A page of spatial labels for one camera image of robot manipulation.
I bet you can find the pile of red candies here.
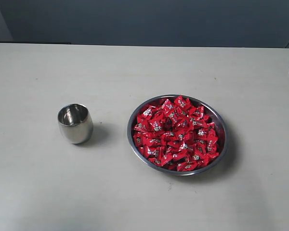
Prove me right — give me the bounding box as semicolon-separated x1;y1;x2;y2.
132;95;220;172

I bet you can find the metal bowl of red candies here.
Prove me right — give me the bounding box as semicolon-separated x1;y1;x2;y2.
127;94;229;176

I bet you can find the stainless steel cup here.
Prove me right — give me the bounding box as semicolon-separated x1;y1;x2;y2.
57;103;93;144

